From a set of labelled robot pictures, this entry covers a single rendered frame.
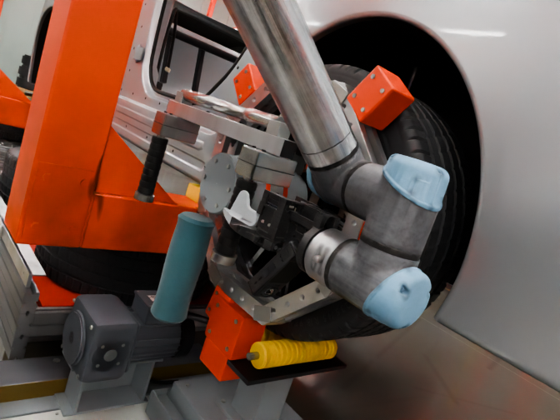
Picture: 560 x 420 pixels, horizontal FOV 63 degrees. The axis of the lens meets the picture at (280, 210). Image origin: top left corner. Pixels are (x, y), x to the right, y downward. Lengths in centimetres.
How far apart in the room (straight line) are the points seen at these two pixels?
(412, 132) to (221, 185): 39
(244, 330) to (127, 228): 50
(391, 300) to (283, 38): 31
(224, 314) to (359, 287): 61
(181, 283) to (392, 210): 68
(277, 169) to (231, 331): 47
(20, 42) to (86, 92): 1274
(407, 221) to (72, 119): 93
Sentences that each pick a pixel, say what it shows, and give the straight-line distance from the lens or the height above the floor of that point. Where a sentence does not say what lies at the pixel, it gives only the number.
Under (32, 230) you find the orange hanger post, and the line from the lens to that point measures 131.
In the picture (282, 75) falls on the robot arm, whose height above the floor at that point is 105.
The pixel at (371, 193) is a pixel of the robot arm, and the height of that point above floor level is 95.
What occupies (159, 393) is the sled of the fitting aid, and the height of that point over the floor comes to 15.
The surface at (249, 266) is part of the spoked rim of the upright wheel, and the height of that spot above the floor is 63.
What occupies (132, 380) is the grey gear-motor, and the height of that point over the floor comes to 10.
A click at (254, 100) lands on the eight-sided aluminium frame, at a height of 104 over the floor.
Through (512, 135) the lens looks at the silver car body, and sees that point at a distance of 91.
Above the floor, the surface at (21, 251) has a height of 39.
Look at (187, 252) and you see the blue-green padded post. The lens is 107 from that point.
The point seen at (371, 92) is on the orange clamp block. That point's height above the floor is 111.
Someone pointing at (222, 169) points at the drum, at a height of 88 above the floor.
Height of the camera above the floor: 99
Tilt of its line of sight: 9 degrees down
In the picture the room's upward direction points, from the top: 18 degrees clockwise
